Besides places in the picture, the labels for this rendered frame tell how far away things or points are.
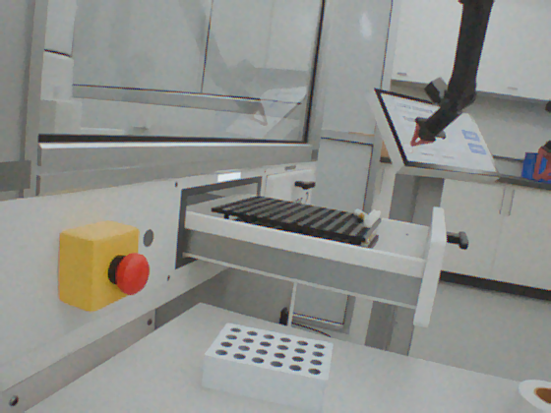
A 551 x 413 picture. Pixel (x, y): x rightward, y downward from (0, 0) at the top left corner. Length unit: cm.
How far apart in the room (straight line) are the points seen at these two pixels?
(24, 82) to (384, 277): 43
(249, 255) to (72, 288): 25
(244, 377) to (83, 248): 20
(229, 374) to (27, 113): 30
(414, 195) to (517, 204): 214
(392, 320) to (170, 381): 134
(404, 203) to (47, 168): 139
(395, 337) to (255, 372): 138
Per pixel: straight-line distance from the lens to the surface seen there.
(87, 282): 43
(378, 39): 237
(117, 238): 44
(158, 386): 49
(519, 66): 408
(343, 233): 60
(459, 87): 125
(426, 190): 168
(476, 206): 368
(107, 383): 49
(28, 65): 41
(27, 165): 41
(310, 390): 46
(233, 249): 61
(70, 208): 45
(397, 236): 80
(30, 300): 45
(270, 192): 90
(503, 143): 432
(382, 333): 180
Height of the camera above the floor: 103
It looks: 10 degrees down
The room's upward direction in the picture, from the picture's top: 7 degrees clockwise
